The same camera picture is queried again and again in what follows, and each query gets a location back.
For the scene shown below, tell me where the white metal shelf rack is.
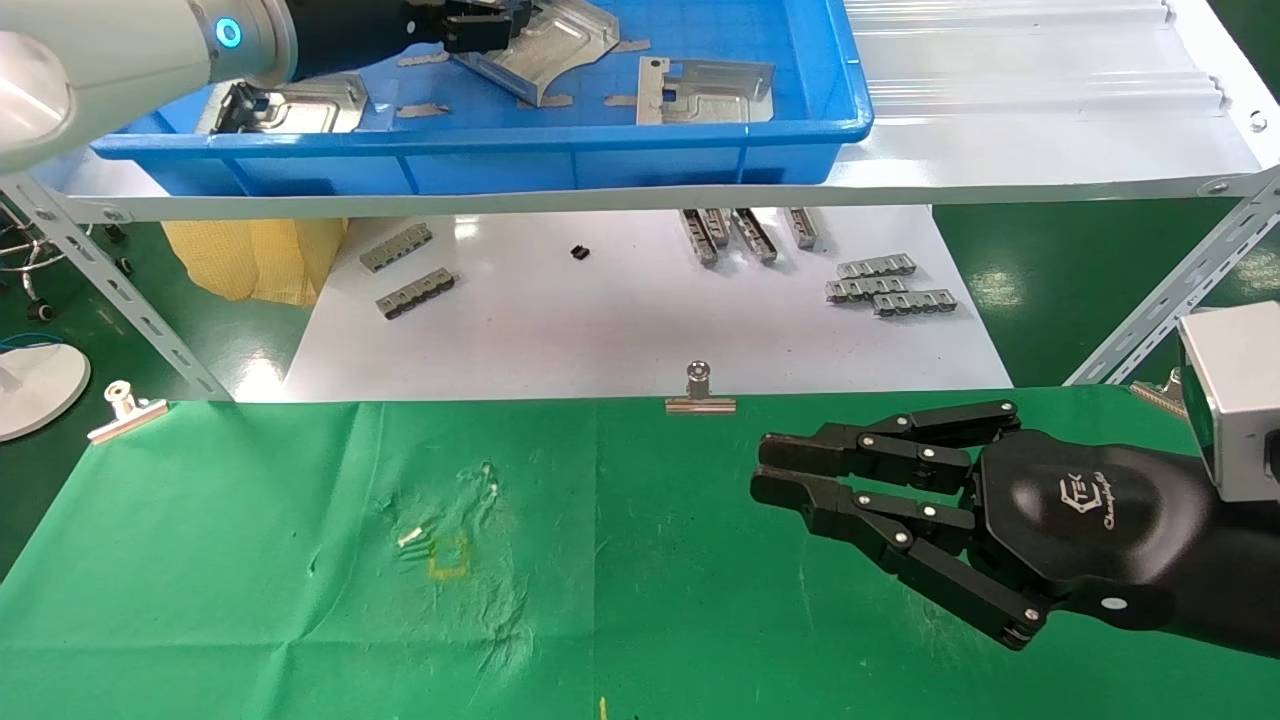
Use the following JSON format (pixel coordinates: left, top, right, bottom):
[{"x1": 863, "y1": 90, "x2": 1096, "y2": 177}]
[{"x1": 0, "y1": 0, "x2": 1280, "y2": 403}]

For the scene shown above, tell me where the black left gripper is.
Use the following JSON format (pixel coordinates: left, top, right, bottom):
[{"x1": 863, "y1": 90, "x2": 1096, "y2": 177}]
[{"x1": 285, "y1": 0, "x2": 531, "y2": 81}]

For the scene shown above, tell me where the yellow mesh bag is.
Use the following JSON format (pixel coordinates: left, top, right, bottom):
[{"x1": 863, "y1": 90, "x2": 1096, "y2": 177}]
[{"x1": 160, "y1": 218, "x2": 349, "y2": 307}]

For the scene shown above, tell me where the white round stand base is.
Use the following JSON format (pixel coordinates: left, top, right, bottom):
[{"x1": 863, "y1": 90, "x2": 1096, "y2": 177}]
[{"x1": 0, "y1": 342, "x2": 92, "y2": 443}]

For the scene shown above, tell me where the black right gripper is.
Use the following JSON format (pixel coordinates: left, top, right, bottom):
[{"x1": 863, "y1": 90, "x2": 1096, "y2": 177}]
[{"x1": 750, "y1": 400, "x2": 1226, "y2": 651}]

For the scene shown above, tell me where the chrome caster stool base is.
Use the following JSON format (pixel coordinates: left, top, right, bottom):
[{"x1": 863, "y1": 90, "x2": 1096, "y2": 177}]
[{"x1": 0, "y1": 220, "x2": 133, "y2": 323}]

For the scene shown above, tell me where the grey connector block upper left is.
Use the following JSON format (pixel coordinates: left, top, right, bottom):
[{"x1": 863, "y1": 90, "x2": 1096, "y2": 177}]
[{"x1": 359, "y1": 222, "x2": 434, "y2": 273}]

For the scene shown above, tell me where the blue plastic bin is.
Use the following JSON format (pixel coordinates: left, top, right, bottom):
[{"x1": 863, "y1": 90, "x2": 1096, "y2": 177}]
[{"x1": 90, "y1": 0, "x2": 874, "y2": 197}]

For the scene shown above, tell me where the silver bulldog clip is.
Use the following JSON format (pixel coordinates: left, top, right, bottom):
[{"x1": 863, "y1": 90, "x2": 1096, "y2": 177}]
[
  {"x1": 87, "y1": 380, "x2": 170, "y2": 445},
  {"x1": 665, "y1": 361, "x2": 738, "y2": 415},
  {"x1": 1130, "y1": 368, "x2": 1191, "y2": 416}
]

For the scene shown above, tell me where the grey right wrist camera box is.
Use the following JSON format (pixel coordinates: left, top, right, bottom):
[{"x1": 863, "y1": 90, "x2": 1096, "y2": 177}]
[{"x1": 1178, "y1": 302, "x2": 1280, "y2": 503}]

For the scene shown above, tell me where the grey connector block lower left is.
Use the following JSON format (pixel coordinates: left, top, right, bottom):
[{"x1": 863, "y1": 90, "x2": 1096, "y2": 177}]
[{"x1": 375, "y1": 268, "x2": 457, "y2": 321}]

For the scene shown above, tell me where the grey connector block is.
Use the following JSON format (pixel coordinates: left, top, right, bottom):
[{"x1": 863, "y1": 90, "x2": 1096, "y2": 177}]
[
  {"x1": 359, "y1": 222, "x2": 434, "y2": 273},
  {"x1": 375, "y1": 268, "x2": 457, "y2": 321}
]

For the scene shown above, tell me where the toothed grey metal strip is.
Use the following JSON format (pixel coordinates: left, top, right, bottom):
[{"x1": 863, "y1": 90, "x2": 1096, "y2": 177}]
[
  {"x1": 825, "y1": 277, "x2": 909, "y2": 303},
  {"x1": 873, "y1": 289, "x2": 958, "y2": 318},
  {"x1": 836, "y1": 253, "x2": 918, "y2": 280}
]

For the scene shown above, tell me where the large green table cloth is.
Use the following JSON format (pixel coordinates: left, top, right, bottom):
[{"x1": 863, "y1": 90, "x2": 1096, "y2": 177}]
[{"x1": 0, "y1": 385, "x2": 1280, "y2": 720}]

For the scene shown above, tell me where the bent sheet metal plate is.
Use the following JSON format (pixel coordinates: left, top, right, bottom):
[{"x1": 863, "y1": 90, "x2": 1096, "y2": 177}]
[
  {"x1": 636, "y1": 56, "x2": 776, "y2": 127},
  {"x1": 195, "y1": 72, "x2": 369, "y2": 135},
  {"x1": 452, "y1": 0, "x2": 621, "y2": 109}
]

